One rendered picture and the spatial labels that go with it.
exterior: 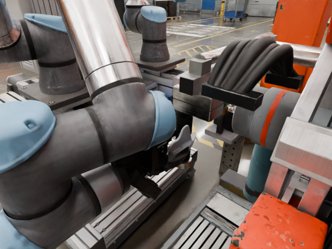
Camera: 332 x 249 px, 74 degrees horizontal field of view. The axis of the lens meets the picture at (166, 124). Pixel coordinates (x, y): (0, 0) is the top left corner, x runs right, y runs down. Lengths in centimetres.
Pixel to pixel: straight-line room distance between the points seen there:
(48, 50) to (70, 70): 8
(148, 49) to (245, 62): 79
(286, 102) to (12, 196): 48
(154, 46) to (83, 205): 88
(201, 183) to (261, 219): 129
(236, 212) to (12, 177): 121
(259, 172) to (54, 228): 61
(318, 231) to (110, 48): 31
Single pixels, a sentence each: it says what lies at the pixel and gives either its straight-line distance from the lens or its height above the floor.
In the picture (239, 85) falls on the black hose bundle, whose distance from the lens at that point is 35.
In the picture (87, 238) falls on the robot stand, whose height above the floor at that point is 23.
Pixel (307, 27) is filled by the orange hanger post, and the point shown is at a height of 100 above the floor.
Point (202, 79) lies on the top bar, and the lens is 40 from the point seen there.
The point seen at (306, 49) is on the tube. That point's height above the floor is 101.
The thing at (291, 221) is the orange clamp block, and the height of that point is 88.
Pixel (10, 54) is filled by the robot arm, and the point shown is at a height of 96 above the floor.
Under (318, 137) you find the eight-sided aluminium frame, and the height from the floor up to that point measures 97.
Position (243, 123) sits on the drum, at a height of 85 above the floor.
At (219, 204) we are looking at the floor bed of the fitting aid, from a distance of 136.
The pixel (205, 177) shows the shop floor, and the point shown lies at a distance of 161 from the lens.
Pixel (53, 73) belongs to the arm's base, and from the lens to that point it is 80.
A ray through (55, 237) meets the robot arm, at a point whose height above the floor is 85.
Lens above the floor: 110
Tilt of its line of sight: 31 degrees down
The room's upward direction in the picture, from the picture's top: straight up
